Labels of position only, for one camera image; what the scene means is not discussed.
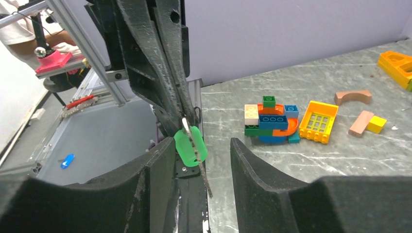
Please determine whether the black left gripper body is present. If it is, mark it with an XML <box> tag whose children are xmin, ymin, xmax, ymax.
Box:
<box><xmin>90</xmin><ymin>0</ymin><xmax>190</xmax><ymax>87</ymax></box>

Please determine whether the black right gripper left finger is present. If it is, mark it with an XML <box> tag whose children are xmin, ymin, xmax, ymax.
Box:
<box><xmin>0</xmin><ymin>137</ymin><xmax>175</xmax><ymax>233</ymax></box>

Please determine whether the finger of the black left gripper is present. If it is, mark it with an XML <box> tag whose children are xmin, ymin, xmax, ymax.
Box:
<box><xmin>116</xmin><ymin>0</ymin><xmax>184</xmax><ymax>136</ymax></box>
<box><xmin>155</xmin><ymin>0</ymin><xmax>196</xmax><ymax>124</ymax></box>

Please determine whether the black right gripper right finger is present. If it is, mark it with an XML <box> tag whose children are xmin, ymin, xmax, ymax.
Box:
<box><xmin>230</xmin><ymin>138</ymin><xmax>412</xmax><ymax>233</ymax></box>

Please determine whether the silver key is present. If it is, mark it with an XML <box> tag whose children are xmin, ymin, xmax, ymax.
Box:
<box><xmin>182</xmin><ymin>116</ymin><xmax>213</xmax><ymax>198</ymax></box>

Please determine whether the green key tag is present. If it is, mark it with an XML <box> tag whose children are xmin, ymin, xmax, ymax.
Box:
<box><xmin>174</xmin><ymin>126</ymin><xmax>207</xmax><ymax>167</ymax></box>

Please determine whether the red key tag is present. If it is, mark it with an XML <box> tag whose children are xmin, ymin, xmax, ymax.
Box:
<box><xmin>66</xmin><ymin>95</ymin><xmax>95</xmax><ymax>110</ymax></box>

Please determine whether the colourful brick boat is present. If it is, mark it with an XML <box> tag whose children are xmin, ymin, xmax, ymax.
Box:
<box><xmin>244</xmin><ymin>96</ymin><xmax>300</xmax><ymax>144</ymax></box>

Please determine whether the blue key tag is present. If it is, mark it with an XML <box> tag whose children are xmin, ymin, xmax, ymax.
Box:
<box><xmin>60</xmin><ymin>154</ymin><xmax>75</xmax><ymax>169</ymax></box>

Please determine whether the person in white shirt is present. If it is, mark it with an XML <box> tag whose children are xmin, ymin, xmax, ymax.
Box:
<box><xmin>0</xmin><ymin>17</ymin><xmax>81</xmax><ymax>68</ymax></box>

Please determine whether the yellow window brick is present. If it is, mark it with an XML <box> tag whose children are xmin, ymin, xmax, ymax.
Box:
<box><xmin>298</xmin><ymin>100</ymin><xmax>339</xmax><ymax>144</ymax></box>

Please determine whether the straight tan wooden block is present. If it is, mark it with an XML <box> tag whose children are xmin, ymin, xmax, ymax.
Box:
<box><xmin>348</xmin><ymin>111</ymin><xmax>375</xmax><ymax>138</ymax></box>

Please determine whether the yellow cube block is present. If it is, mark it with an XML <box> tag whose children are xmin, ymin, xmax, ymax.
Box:
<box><xmin>366</xmin><ymin>116</ymin><xmax>387</xmax><ymax>134</ymax></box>

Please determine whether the curved tan wooden block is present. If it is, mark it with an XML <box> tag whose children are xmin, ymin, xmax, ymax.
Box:
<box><xmin>334</xmin><ymin>90</ymin><xmax>372</xmax><ymax>106</ymax></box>

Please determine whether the orange triangular brick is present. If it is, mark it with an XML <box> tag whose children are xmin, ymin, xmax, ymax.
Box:
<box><xmin>377</xmin><ymin>51</ymin><xmax>412</xmax><ymax>92</ymax></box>

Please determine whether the aluminium frame post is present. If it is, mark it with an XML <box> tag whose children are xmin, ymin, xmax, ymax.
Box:
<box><xmin>46</xmin><ymin>0</ymin><xmax>127</xmax><ymax>106</ymax></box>

